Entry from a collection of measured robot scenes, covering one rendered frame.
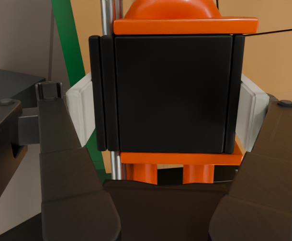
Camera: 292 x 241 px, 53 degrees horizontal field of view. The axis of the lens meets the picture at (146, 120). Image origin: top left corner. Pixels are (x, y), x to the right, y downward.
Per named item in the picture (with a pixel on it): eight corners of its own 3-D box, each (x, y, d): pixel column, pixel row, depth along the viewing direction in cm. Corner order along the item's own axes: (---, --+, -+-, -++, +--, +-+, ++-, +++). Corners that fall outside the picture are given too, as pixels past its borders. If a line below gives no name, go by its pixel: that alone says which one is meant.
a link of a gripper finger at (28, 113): (58, 149, 13) (-6, 147, 13) (86, 112, 18) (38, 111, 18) (54, 118, 13) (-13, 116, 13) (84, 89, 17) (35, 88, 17)
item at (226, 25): (226, 133, 22) (243, 166, 17) (129, 132, 22) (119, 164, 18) (237, 16, 19) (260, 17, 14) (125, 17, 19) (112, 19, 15)
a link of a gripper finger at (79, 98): (84, 147, 15) (70, 147, 15) (108, 105, 21) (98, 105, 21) (80, 91, 14) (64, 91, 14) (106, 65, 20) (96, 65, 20)
